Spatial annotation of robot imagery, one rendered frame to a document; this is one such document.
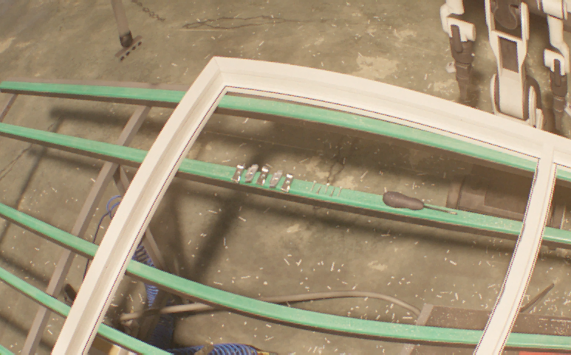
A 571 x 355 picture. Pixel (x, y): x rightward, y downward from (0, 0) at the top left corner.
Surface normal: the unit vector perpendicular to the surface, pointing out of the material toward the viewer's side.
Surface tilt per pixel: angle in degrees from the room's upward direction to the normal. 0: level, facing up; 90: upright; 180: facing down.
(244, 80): 90
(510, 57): 80
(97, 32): 0
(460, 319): 0
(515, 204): 0
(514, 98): 66
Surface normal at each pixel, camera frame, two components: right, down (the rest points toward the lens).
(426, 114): -0.40, 0.73
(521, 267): -0.19, -0.65
